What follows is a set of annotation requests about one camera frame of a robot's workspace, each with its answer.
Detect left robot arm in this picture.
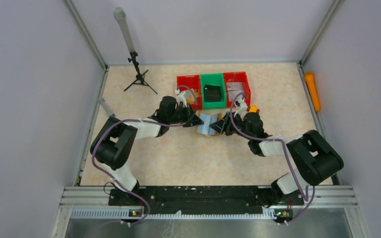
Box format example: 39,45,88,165
90,96,204,192

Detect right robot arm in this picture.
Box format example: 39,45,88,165
209,112,344,197

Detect black card in green bin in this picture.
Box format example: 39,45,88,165
203,84,222,102

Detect silver VIP cards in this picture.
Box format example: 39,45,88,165
226,82,244,101

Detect red bin with cards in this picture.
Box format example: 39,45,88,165
223,71,251,108

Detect yellow toy brick car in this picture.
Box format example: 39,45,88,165
248,105,260,114

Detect red bin left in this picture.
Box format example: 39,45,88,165
177,75,202,110

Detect green plastic bin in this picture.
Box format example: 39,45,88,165
200,73,227,109

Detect orange flashlight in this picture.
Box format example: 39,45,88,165
304,71,321,112

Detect black tripod with grey tube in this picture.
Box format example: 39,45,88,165
114,7,158,94

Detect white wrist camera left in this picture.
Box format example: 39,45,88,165
175,88,191,108

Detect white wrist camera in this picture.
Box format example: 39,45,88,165
234,99,248,117
175,88,191,108

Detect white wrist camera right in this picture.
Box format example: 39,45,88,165
234,99,248,117

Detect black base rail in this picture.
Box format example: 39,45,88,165
108,185,304,215

